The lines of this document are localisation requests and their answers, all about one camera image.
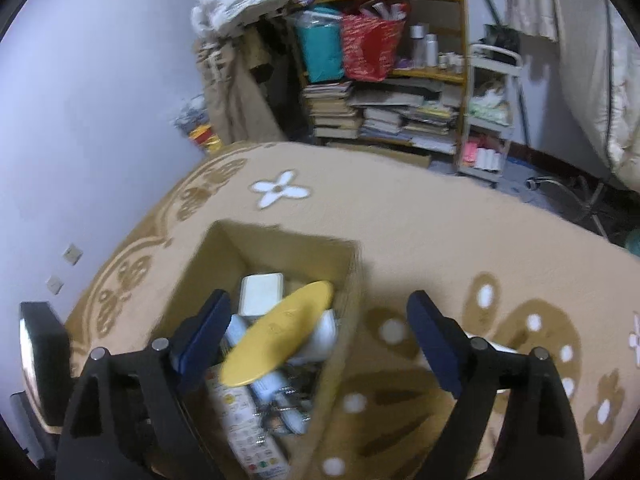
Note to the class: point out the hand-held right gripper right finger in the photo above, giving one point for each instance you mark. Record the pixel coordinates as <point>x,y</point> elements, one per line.
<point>435,345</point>

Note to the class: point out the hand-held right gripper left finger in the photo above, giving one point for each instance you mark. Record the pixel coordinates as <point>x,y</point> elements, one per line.
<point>200,340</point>

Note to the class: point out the yellow oval mirror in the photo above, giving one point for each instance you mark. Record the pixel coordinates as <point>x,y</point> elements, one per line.
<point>270,335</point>

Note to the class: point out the white power bank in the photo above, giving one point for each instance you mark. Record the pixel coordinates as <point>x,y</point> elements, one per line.
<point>260,292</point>

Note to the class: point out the white lotion bottle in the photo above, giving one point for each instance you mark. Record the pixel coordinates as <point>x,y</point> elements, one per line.
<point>270,388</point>

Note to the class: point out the small white box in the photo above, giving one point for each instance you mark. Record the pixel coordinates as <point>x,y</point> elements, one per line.
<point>322,337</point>

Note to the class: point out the brown cardboard box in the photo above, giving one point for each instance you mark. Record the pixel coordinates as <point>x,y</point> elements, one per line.
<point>280,245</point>

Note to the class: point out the white remote control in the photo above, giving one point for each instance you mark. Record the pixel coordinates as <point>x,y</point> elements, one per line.
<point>242,420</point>

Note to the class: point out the plastic bag of snacks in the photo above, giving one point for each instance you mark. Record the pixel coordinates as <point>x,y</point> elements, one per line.
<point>197,127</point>

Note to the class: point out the teal plush toy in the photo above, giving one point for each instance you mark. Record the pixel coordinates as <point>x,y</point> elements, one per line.
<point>634,242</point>

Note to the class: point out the pile of magazines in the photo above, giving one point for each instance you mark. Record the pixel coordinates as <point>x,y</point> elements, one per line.
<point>410,120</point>

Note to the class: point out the beige trousers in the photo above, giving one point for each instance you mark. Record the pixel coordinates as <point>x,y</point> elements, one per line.
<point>240,100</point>

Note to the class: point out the stack of old books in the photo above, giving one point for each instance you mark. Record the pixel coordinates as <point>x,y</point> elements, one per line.
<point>332,112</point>

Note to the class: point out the wooden shelf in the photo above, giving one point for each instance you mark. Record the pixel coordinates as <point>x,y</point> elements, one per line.
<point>430,75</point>

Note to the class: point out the short white bottle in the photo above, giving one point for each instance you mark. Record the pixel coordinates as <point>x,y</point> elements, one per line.
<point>431,52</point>

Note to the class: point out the tall clear bottle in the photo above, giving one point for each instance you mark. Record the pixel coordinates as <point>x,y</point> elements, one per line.
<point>417,47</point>

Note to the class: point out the white storage trolley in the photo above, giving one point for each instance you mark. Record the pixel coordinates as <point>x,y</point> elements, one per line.
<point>492,52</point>

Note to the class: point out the red patterned bag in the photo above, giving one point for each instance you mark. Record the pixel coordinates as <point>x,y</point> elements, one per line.
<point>370,45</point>

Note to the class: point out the teal bag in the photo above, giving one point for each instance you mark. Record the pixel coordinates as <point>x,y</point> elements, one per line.
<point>320,47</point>

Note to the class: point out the cream office chair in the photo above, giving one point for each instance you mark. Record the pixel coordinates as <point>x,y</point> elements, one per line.
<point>600,60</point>

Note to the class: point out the wall socket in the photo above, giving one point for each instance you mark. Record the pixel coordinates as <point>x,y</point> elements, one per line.
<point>55,285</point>
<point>72,254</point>

